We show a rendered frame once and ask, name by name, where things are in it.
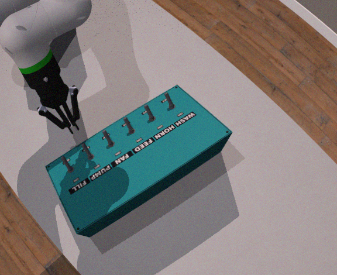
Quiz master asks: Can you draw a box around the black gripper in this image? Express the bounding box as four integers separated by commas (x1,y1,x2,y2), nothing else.
36,75,83,142

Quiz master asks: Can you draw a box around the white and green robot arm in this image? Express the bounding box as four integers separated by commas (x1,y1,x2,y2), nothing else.
0,0,92,90

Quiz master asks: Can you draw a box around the teal switch console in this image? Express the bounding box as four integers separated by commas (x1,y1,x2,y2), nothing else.
45,85,232,238

